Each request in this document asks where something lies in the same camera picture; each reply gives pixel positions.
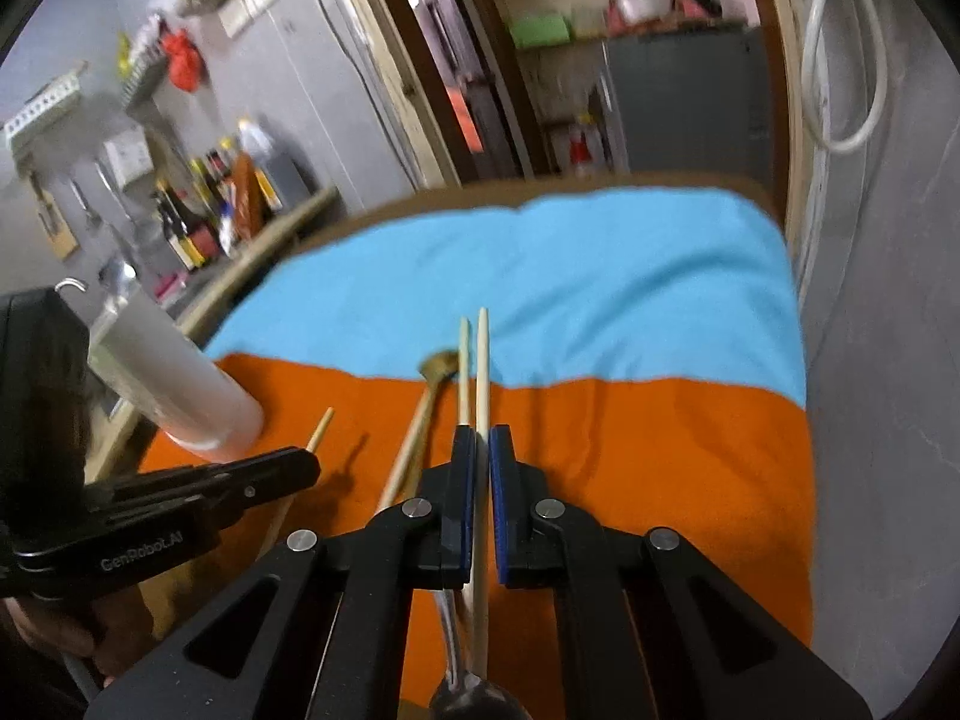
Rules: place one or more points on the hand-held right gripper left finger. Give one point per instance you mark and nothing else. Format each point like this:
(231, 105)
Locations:
(465, 495)

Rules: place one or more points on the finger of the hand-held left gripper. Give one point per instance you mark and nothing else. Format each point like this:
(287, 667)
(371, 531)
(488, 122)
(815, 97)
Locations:
(262, 465)
(240, 502)

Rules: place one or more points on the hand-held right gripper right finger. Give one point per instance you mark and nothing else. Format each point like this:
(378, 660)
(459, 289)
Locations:
(499, 510)

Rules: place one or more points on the cream plastic utensil holder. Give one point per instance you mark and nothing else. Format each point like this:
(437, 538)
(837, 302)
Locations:
(172, 382)

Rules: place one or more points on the person's left hand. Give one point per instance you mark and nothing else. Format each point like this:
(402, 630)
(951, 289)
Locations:
(120, 637)

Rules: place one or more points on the metal faucet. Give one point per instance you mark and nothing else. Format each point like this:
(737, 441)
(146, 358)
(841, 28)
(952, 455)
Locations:
(71, 283)

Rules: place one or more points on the wooden knife board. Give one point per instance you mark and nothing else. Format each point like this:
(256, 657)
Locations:
(64, 240)

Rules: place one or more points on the pink sponge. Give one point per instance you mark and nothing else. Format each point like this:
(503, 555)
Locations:
(170, 286)

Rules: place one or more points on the hanging metal peeler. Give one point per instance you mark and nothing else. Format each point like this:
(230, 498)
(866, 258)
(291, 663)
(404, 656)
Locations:
(86, 210)

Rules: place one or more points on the hanging metal strainer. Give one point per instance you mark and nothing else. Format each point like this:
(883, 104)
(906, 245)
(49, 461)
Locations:
(120, 202)

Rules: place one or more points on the blue and white packet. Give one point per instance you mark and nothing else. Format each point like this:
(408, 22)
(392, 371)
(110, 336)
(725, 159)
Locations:
(225, 229)

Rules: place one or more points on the red-brown chili packet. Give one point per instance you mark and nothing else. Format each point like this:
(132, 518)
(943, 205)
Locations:
(246, 195)

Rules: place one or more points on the striped blue orange brown blanket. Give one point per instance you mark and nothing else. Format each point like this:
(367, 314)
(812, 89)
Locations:
(637, 277)

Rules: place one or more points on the red and white bottle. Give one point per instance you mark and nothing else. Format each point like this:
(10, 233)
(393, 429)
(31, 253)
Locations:
(583, 150)

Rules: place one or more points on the red plastic bag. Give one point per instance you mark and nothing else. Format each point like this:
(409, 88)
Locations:
(184, 60)

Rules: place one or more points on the dark wooden door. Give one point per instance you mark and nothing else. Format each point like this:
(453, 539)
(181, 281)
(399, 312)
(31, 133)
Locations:
(457, 52)

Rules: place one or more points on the grey cabinet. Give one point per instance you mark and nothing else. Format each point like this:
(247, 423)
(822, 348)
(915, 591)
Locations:
(690, 97)

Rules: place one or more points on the green box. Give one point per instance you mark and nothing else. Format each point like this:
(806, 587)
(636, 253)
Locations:
(540, 30)

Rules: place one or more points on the metal pot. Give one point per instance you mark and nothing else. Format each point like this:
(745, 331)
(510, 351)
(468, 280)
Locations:
(641, 6)

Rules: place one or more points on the pink cloth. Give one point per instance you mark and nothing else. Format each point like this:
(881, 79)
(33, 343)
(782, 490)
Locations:
(690, 7)

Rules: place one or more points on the small white wall basket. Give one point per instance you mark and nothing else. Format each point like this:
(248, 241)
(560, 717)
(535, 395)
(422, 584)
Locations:
(127, 154)

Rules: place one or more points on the metal wall shelf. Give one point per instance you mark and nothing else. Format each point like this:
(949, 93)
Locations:
(142, 79)

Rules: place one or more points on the worn white door frame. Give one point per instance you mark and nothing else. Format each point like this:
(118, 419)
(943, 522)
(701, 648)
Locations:
(390, 52)

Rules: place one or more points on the white wall switch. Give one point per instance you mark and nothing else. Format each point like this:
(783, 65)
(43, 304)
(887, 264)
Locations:
(235, 17)

